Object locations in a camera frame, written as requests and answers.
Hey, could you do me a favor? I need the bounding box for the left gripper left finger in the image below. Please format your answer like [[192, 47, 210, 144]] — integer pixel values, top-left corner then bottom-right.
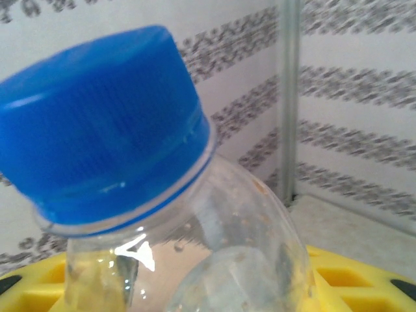
[[0, 253, 71, 312]]

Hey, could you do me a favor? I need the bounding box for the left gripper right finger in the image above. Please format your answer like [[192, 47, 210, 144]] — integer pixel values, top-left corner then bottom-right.
[[304, 245, 416, 312]]

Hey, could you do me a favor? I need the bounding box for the cola bottle blue cap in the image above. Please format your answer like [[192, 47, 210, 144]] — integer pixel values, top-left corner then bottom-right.
[[0, 25, 315, 312]]

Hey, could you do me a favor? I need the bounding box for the aluminium corner post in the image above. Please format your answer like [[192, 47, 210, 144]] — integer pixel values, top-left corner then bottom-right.
[[279, 0, 302, 202]]

